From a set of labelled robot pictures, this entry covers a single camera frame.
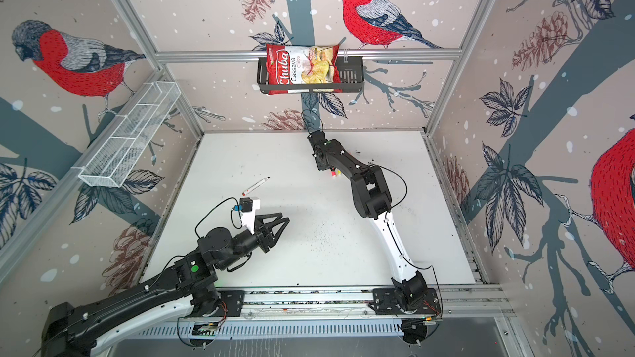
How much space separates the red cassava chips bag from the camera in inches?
34.4

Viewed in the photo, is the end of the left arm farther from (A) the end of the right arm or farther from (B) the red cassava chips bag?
(B) the red cassava chips bag

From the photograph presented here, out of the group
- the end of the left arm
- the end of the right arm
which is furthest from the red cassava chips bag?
the end of the left arm
